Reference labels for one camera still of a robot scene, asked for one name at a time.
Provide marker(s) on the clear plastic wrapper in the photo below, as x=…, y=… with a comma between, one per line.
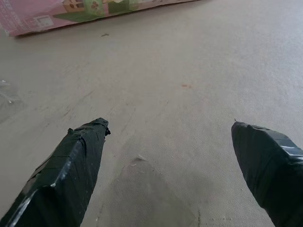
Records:
x=7, y=94

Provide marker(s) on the pink toy house box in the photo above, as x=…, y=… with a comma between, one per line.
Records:
x=71, y=14

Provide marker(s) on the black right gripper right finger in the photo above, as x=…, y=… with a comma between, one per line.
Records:
x=267, y=170

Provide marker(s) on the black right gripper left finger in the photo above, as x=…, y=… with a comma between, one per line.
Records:
x=64, y=175

